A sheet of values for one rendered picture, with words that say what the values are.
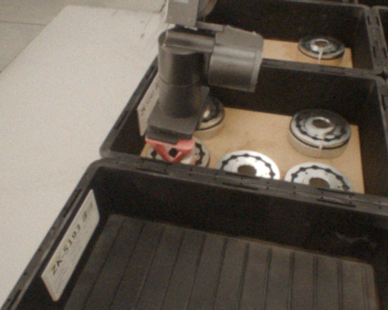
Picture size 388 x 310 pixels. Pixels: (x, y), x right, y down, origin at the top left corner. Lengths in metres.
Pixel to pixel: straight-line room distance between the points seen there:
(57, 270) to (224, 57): 0.31
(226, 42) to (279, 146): 0.28
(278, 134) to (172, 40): 0.32
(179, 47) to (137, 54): 0.76
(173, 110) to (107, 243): 0.21
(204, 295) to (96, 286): 0.14
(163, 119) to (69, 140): 0.44
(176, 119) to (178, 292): 0.22
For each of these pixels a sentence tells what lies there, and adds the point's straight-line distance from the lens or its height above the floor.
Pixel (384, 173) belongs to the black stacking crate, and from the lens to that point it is 0.60.
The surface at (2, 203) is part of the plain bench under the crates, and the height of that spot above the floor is 0.70.
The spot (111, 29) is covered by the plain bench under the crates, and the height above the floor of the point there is 0.70.
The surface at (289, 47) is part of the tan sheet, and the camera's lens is 1.02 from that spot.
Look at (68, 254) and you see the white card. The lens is 0.50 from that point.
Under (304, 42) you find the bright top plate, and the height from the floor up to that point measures 0.86.
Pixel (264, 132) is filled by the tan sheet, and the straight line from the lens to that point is 0.74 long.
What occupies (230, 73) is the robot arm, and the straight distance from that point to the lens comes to 0.48.
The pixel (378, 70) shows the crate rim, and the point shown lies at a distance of 0.77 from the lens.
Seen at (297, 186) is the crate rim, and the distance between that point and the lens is 0.51.
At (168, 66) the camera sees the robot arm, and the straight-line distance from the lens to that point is 0.49.
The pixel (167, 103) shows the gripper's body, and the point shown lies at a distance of 0.53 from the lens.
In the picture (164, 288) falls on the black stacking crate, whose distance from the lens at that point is 0.53.
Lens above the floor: 1.30
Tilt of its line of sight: 43 degrees down
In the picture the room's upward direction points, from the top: straight up
